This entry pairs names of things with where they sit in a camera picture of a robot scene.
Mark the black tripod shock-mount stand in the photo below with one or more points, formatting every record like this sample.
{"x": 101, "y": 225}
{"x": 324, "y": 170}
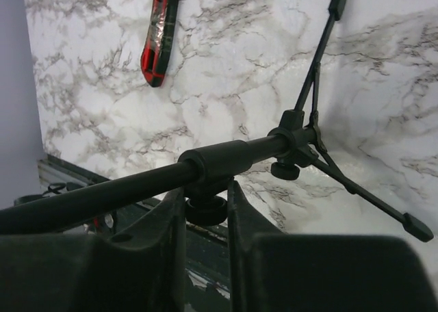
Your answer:
{"x": 206, "y": 165}

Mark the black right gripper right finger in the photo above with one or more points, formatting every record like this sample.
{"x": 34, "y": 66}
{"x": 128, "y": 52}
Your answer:
{"x": 274, "y": 271}

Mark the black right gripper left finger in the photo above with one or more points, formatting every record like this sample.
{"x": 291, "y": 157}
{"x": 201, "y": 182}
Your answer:
{"x": 139, "y": 269}

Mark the red black utility knife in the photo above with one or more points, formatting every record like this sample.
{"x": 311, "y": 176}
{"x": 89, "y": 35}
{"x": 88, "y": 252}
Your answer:
{"x": 159, "y": 39}

